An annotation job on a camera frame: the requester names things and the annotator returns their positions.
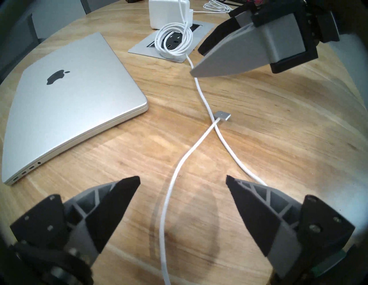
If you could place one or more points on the grey table outlet plate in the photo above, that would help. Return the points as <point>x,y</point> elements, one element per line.
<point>138,48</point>

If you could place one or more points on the silver MacBook laptop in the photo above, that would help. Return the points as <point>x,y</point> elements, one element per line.
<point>72,100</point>

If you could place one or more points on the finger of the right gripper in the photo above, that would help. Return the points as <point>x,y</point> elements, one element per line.
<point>224,34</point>

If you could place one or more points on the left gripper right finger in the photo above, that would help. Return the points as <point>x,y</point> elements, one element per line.
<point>264,218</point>

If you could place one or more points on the small white charger plug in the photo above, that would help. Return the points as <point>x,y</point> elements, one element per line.
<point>191,15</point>

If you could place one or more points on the white MacBook power adapter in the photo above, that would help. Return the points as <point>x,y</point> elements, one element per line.
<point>164,14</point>

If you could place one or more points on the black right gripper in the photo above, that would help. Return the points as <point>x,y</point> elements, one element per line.
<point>322,20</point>

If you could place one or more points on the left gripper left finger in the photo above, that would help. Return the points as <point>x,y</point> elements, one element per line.
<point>95,212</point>

